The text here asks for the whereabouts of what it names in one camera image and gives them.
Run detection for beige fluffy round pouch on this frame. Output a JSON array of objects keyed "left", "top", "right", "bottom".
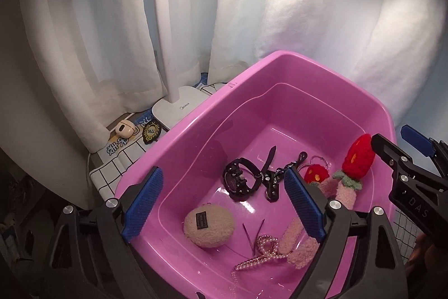
[{"left": 183, "top": 204, "right": 236, "bottom": 249}]

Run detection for white desk lamp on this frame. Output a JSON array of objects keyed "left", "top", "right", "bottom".
[{"left": 136, "top": 0, "right": 214, "bottom": 131}]

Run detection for black wrist watch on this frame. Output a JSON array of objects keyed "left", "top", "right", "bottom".
[{"left": 223, "top": 158, "right": 264, "bottom": 203}]

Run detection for black and gold badge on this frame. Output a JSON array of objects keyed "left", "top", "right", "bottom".
[{"left": 142, "top": 120, "right": 160, "bottom": 145}]

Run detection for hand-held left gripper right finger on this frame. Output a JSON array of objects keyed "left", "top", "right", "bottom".
[{"left": 283, "top": 169, "right": 408, "bottom": 299}]

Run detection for cream earbuds case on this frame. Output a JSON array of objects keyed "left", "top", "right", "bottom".
[{"left": 115, "top": 120, "right": 136, "bottom": 138}]

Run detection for white checked tablecloth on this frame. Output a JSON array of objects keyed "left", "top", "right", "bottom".
[{"left": 89, "top": 75, "right": 422, "bottom": 265}]

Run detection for pink plastic basin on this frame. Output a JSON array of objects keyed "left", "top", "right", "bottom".
[{"left": 114, "top": 50, "right": 398, "bottom": 299}]

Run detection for pink plush strawberry toy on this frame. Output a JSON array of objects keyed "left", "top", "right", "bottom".
[{"left": 278, "top": 133, "right": 377, "bottom": 272}]

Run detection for person's right hand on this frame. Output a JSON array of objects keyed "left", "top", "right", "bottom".
[{"left": 409, "top": 232, "right": 442, "bottom": 265}]

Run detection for black strap with chain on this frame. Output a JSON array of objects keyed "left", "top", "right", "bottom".
[{"left": 263, "top": 145, "right": 309, "bottom": 203}]

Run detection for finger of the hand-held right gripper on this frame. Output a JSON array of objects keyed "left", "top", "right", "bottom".
[
  {"left": 400, "top": 124, "right": 448, "bottom": 175},
  {"left": 370, "top": 133, "right": 421, "bottom": 177}
]

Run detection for blue printed sheet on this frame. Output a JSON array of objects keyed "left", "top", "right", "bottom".
[{"left": 100, "top": 110, "right": 156, "bottom": 159}]

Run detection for thin silver hoop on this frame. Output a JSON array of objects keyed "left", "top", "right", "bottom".
[{"left": 310, "top": 155, "right": 331, "bottom": 171}]

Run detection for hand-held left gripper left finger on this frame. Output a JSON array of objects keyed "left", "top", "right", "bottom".
[{"left": 47, "top": 166, "right": 164, "bottom": 299}]

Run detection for gold pearl claw clip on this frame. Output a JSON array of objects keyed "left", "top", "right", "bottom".
[{"left": 233, "top": 234, "right": 293, "bottom": 273}]

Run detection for white curtain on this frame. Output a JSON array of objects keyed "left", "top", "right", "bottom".
[{"left": 0, "top": 0, "right": 448, "bottom": 163}]

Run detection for thin purple hair pin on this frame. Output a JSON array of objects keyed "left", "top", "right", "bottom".
[{"left": 242, "top": 219, "right": 266, "bottom": 259}]

